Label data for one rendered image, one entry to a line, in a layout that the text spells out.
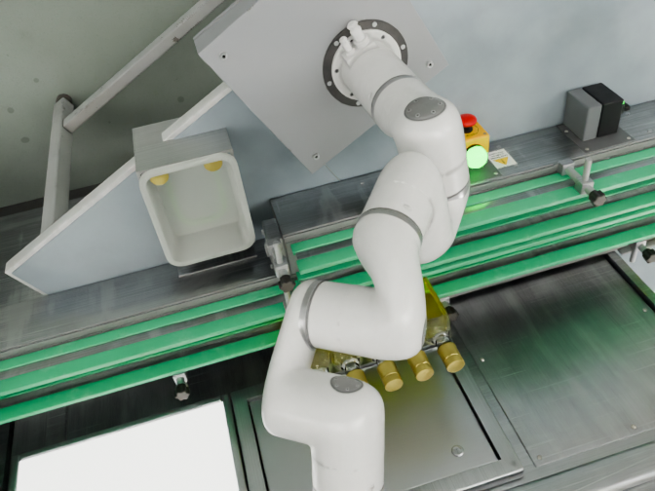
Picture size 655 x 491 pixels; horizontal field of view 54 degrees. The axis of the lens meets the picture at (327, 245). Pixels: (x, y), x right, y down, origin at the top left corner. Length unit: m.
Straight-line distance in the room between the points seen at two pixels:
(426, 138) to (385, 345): 0.30
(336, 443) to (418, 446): 0.52
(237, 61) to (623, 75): 0.83
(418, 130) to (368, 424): 0.40
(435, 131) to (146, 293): 0.70
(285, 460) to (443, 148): 0.65
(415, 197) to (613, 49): 0.78
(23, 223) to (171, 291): 0.83
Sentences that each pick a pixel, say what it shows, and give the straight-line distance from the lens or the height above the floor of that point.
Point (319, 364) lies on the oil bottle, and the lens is 1.17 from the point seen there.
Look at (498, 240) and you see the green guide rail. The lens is 1.32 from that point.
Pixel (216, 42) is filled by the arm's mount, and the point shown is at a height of 0.82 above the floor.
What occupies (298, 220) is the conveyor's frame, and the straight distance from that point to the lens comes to 1.25.
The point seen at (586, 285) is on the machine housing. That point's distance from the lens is 1.57.
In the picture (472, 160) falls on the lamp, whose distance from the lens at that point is 1.30.
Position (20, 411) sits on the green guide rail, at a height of 0.96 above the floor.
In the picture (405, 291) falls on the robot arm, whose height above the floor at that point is 1.34.
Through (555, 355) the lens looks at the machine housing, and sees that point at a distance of 1.43.
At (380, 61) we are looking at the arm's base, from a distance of 1.06.
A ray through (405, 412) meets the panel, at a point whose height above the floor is 1.14.
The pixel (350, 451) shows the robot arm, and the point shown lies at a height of 1.44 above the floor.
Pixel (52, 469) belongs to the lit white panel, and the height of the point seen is 1.04.
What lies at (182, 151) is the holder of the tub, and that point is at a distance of 1.18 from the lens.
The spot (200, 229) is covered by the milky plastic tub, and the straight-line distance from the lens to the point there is 1.32.
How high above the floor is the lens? 1.81
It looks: 48 degrees down
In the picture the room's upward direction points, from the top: 157 degrees clockwise
